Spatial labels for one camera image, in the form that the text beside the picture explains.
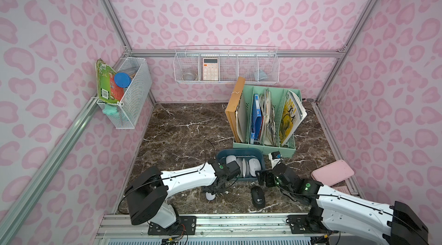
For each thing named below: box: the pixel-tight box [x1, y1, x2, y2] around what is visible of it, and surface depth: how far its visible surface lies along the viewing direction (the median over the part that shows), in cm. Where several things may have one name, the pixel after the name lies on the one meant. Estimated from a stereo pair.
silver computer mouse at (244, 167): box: [241, 157, 247, 178], surface depth 87 cm
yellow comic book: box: [279, 90, 308, 147], surface depth 88 cm
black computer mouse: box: [250, 185, 266, 210], surface depth 81 cm
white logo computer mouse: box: [248, 158, 262, 177], surface depth 90 cm
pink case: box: [310, 159, 355, 187], surface depth 88 cm
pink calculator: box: [202, 58, 219, 81], surface depth 97 cm
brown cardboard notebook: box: [225, 76, 246, 144], surface depth 79 cm
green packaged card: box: [96, 58, 126, 103], surface depth 72 cm
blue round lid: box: [113, 72, 132, 88], surface depth 76 cm
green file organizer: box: [232, 84, 303, 158], surface depth 92 cm
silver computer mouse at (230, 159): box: [225, 154, 237, 164], surface depth 94 cm
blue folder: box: [249, 93, 263, 144], surface depth 90 cm
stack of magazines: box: [258, 87, 278, 147], surface depth 88 cm
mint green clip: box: [102, 104, 118, 116], surface depth 64 cm
